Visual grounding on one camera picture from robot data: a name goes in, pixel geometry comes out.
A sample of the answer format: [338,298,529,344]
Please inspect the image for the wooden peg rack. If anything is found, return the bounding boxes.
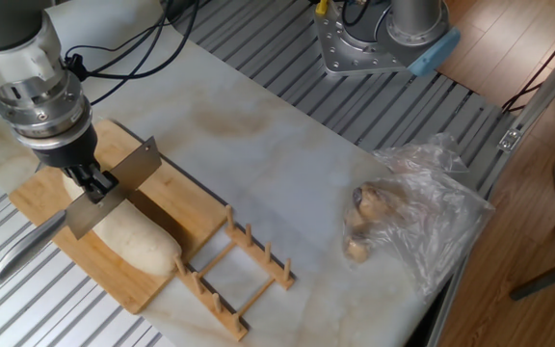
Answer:
[173,204,297,342]

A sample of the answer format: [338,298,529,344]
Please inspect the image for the marble pattern table mat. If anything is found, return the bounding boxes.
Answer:
[0,0,452,347]

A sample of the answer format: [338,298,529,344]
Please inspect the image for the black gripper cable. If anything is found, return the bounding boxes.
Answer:
[63,0,201,107]

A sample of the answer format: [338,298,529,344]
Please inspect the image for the steel cleaver knife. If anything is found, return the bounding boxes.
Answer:
[0,136,163,283]

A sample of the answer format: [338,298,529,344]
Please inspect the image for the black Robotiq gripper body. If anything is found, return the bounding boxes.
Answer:
[33,125,99,170]

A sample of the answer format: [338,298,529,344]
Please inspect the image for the aluminium frame post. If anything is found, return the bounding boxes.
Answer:
[474,28,555,199]

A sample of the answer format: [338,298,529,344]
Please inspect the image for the pale brown mushroom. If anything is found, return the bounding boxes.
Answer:
[344,238,371,265]

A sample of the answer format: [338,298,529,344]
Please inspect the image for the brown mushroom with dark cap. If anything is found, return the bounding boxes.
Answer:
[352,182,394,223]

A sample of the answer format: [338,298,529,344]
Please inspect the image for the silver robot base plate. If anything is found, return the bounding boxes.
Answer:
[313,2,421,76]

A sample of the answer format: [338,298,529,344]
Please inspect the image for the white radish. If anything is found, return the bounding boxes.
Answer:
[62,173,183,278]

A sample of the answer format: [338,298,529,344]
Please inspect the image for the wooden cutting board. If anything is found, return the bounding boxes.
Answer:
[9,119,228,315]

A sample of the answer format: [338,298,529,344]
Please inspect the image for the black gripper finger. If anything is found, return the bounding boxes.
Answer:
[87,164,119,203]
[63,166,91,194]

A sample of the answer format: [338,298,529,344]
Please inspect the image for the clear plastic bag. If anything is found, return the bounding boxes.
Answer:
[342,132,496,300]

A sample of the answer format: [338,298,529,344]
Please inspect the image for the black furniture leg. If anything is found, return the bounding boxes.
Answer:
[508,250,555,303]

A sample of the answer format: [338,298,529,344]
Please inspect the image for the thin black floor cable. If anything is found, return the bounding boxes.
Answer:
[501,13,555,115]

